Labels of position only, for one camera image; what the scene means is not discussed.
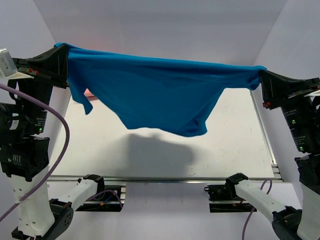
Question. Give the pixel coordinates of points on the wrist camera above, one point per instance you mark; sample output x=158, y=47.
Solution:
x=7, y=65
x=314, y=94

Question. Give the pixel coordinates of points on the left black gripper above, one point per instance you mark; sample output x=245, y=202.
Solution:
x=51, y=64

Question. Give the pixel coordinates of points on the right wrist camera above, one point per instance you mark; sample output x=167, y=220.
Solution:
x=314, y=94

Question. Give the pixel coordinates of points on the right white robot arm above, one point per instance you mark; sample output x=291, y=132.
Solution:
x=288, y=221

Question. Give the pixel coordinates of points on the folded pink t shirt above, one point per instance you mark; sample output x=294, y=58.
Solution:
x=88, y=94

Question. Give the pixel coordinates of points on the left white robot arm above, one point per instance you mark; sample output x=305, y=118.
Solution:
x=24, y=156

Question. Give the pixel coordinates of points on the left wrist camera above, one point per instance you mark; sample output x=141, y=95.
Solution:
x=7, y=65

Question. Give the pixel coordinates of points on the blue t shirt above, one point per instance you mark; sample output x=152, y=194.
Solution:
x=176, y=96

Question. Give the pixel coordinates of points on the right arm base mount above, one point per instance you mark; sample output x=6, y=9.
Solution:
x=222, y=200

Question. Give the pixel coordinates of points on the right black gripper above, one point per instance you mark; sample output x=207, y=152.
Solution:
x=276, y=88

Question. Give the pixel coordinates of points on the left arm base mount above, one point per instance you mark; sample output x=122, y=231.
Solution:
x=107, y=202

